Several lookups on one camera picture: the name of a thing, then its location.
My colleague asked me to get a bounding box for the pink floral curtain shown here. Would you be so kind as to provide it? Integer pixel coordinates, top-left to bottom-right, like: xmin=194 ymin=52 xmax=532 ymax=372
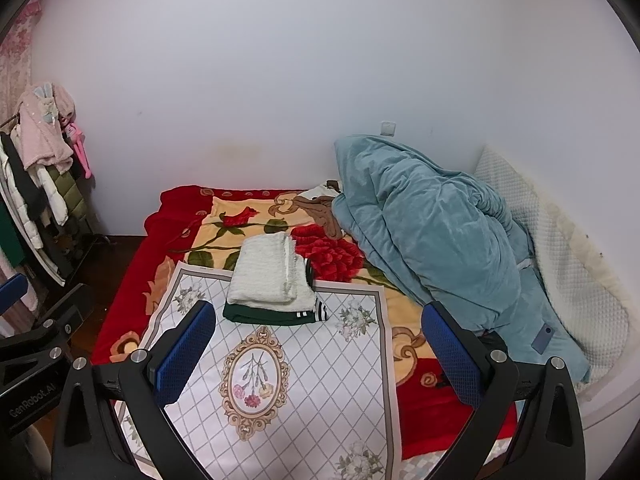
xmin=0 ymin=0 xmax=46 ymax=126

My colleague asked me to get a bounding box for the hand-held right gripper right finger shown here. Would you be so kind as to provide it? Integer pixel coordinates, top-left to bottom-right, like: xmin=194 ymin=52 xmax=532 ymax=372
xmin=421 ymin=301 xmax=586 ymax=480

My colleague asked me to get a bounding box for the white fluffy sweater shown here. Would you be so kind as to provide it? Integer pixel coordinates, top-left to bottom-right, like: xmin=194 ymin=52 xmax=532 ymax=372
xmin=227 ymin=232 xmax=317 ymax=317

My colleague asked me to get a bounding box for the brown cloth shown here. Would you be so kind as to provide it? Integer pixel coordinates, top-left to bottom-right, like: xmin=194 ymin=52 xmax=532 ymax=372
xmin=292 ymin=180 xmax=346 ymax=241

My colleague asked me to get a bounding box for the pink fleece garment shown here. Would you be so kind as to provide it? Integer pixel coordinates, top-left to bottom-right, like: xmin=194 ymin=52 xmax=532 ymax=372
xmin=15 ymin=82 xmax=78 ymax=173

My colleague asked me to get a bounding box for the red floral blanket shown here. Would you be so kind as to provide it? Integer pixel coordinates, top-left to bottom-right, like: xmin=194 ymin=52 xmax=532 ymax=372
xmin=90 ymin=185 xmax=518 ymax=466

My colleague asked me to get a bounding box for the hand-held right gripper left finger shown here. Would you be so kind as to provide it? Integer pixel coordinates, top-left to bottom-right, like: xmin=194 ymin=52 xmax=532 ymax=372
xmin=51 ymin=299 xmax=217 ymax=480

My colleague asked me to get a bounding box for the blue phone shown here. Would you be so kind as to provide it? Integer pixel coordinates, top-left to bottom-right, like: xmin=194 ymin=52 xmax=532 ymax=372
xmin=531 ymin=325 xmax=555 ymax=353

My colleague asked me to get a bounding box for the white diamond-pattern floral mat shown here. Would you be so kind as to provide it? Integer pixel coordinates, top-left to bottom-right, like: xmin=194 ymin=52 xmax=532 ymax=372
xmin=112 ymin=262 xmax=401 ymax=480

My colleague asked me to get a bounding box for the bright pink hanging item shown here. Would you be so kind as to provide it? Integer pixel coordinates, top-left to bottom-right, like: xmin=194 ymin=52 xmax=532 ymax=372
xmin=65 ymin=120 xmax=96 ymax=181

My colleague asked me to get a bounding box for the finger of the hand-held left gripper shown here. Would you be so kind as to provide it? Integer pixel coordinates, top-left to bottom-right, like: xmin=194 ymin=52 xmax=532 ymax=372
xmin=0 ymin=282 xmax=96 ymax=386
xmin=0 ymin=272 xmax=29 ymax=338

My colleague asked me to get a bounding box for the checkered bed sheet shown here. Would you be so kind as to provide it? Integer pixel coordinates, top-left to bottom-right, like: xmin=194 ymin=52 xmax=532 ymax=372
xmin=395 ymin=440 xmax=521 ymax=480

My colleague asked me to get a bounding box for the olive puffer vest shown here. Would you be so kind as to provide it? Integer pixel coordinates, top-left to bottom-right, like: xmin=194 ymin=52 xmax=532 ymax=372
xmin=45 ymin=167 xmax=87 ymax=222

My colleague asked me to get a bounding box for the teal quilt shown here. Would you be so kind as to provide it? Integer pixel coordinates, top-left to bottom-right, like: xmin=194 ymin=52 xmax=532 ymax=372
xmin=332 ymin=135 xmax=593 ymax=386

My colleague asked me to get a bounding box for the white quilted pad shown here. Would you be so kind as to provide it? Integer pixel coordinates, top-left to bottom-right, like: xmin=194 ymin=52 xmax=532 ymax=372
xmin=472 ymin=145 xmax=636 ymax=431

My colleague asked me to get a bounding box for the black hanging garment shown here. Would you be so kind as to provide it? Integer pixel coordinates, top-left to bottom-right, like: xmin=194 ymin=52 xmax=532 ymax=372
xmin=0 ymin=132 xmax=48 ymax=221

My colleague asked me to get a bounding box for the white puffer jacket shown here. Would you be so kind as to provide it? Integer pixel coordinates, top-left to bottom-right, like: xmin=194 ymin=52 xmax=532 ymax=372
xmin=0 ymin=130 xmax=68 ymax=251

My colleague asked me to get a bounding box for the dark green hanging garment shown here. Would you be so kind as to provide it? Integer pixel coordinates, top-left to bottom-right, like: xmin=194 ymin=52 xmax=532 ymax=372
xmin=0 ymin=205 xmax=26 ymax=268

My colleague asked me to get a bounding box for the green striped-trim sweater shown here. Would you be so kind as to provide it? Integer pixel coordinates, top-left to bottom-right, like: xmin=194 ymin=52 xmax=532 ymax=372
xmin=222 ymin=257 xmax=331 ymax=327

